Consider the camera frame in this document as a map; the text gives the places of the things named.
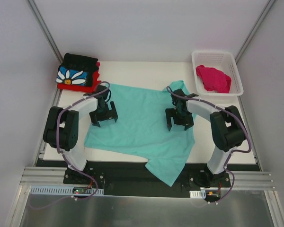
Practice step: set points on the aluminium frame post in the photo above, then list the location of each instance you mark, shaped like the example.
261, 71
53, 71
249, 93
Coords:
41, 22
255, 28

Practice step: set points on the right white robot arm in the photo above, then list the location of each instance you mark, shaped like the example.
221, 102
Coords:
228, 131

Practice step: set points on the left aluminium frame post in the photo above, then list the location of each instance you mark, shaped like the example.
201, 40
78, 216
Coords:
41, 22

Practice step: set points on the teal t shirt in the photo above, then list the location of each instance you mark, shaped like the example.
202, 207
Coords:
141, 130

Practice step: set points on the white plastic basket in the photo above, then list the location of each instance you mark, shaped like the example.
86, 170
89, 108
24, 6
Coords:
223, 61

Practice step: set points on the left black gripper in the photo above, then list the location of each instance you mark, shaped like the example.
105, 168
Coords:
104, 115

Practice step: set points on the white cable duct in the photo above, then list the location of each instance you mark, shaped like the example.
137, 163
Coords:
197, 194
66, 190

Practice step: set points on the magenta t shirt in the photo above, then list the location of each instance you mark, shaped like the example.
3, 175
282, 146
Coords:
214, 79

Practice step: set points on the right white cable duct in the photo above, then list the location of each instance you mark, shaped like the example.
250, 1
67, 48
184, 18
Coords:
197, 194

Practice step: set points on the right aluminium frame post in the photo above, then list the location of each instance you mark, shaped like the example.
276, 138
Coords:
255, 28

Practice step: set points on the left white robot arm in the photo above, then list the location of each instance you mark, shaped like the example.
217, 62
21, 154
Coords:
62, 126

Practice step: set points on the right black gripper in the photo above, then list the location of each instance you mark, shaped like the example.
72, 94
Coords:
180, 118

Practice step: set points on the red folded t shirt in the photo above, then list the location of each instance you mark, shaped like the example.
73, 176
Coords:
87, 87

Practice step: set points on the left white cable duct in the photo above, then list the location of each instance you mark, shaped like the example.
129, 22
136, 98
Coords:
66, 190

